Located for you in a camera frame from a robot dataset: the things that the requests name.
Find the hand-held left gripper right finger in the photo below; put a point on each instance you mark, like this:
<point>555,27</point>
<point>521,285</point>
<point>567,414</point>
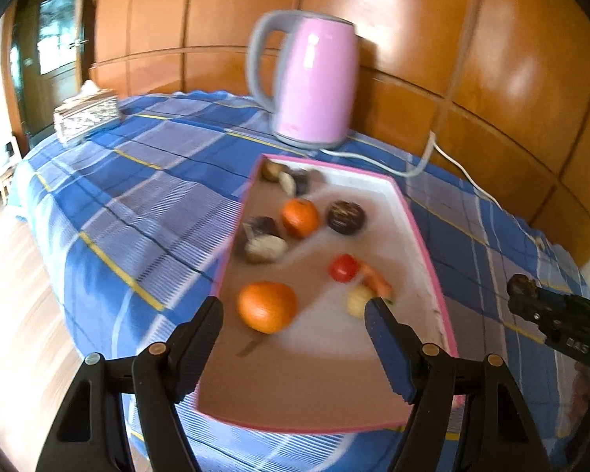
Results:
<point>388,354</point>

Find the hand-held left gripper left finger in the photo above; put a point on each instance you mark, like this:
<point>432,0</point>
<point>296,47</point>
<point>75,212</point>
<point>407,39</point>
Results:
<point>204,349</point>

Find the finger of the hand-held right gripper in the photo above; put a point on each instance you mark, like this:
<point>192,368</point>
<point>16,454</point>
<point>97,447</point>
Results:
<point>541,317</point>

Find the small tan potato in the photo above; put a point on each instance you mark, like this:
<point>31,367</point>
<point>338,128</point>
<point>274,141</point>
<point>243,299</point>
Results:
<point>271,171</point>
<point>358,302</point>

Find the small orange carrot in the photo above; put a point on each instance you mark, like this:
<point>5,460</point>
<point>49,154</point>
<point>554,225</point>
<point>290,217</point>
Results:
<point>376,280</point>

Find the orange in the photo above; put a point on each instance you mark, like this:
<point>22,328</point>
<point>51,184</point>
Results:
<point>300,218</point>
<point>268,307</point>

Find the pink shallow cardboard box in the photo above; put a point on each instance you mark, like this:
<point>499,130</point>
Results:
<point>300,378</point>

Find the small red tomato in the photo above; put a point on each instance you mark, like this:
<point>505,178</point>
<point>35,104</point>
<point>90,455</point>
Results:
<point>343,268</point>

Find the dark round water chestnut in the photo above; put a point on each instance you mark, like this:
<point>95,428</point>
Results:
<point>346,217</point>

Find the person's right hand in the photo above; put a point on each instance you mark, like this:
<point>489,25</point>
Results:
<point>587,393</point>

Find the blue checked blanket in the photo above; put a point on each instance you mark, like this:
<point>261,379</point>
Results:
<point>128,196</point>

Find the small wooden stool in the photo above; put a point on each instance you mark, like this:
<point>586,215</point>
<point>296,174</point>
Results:
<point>7,179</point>

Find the patterned white tissue box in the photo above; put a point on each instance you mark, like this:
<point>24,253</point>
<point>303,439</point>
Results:
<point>88,115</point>

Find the pink electric kettle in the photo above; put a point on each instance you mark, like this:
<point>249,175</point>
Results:
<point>314,83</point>

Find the wooden panelled wardrobe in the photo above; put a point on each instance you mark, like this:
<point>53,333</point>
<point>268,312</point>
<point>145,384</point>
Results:
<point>472,34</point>

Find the dark glass door cabinet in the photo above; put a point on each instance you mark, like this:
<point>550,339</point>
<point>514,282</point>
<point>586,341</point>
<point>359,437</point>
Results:
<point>49,34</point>

